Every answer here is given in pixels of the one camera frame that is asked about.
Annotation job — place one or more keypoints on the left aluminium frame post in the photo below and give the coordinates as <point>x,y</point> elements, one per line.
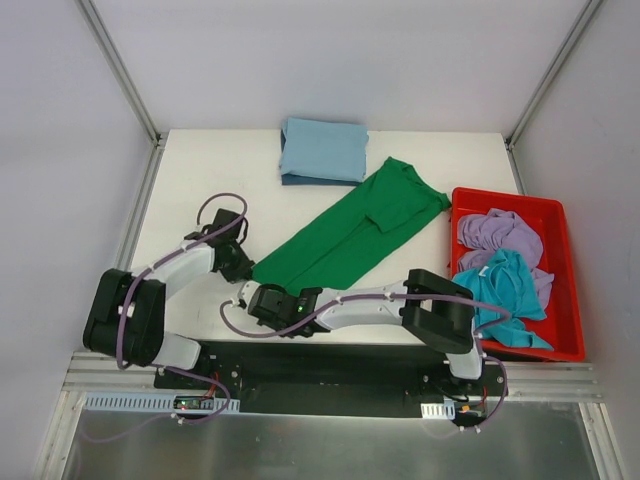
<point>98,28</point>

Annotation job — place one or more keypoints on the light blue folded t-shirt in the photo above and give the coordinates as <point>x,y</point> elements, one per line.
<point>298,125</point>

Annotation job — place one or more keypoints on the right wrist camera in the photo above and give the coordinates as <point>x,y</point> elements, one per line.
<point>246,292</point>

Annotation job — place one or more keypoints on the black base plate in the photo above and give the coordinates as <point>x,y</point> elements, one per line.
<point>387,381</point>

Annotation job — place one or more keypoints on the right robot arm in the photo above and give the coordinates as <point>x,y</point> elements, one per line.
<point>434,310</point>

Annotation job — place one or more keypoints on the aluminium frame post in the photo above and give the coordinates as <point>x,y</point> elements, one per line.
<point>576,32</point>
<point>98,28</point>

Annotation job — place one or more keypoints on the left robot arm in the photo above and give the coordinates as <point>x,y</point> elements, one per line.
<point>127,316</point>

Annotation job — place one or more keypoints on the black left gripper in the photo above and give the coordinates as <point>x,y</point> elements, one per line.
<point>239,269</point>

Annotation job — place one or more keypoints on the green t-shirt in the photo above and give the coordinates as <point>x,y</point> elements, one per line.
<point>355,234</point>

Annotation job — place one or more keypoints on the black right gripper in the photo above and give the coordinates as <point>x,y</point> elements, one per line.
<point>263,310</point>

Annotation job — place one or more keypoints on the right aluminium frame post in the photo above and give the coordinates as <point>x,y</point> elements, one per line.
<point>576,32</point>

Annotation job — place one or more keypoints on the teal crumpled t-shirt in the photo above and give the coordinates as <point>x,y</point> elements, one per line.
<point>506,281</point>

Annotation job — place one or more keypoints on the lavender crumpled t-shirt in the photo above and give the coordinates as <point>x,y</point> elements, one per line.
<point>484,234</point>

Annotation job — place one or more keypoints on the red plastic bin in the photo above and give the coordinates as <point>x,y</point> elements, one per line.
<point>562,328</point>

